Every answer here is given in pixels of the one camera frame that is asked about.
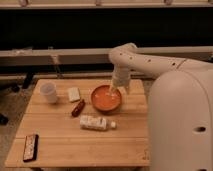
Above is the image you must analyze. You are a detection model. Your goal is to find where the orange ceramic bowl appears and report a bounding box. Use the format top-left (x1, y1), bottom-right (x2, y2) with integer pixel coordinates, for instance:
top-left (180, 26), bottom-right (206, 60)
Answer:
top-left (91, 85), bottom-right (122, 112)

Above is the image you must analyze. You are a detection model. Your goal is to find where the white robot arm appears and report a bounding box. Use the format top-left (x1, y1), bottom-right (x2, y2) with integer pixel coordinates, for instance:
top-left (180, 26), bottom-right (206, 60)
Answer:
top-left (109, 43), bottom-right (213, 171)

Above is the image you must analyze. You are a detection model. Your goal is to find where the wooden table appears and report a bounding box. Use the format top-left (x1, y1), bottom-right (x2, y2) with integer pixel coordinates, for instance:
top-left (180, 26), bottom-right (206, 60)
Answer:
top-left (5, 79), bottom-right (150, 168)

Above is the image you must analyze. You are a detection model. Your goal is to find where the white rectangular sponge block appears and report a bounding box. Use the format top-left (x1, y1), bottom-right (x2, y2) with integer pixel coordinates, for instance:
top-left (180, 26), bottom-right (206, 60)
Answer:
top-left (68, 87), bottom-right (81, 102)

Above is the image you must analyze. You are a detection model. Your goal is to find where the red-brown snack packet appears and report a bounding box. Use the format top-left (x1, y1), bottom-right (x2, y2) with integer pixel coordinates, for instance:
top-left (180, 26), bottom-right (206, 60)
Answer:
top-left (71, 100), bottom-right (85, 117)

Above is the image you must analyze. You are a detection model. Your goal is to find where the white plastic bottle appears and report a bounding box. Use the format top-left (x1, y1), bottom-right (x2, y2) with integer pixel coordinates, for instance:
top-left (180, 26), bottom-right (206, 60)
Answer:
top-left (80, 115), bottom-right (117, 131)

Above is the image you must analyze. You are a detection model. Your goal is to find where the grey metal rail bench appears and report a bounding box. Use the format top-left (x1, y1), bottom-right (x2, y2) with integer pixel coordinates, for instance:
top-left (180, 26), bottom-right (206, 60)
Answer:
top-left (0, 46), bottom-right (213, 80)

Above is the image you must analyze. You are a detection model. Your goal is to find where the white plastic cup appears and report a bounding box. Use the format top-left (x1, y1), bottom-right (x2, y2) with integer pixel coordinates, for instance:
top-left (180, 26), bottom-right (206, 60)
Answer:
top-left (39, 82), bottom-right (58, 104)

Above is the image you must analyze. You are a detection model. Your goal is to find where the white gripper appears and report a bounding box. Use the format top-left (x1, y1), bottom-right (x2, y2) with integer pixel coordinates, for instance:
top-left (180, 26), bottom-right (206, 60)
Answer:
top-left (109, 66), bottom-right (131, 94)

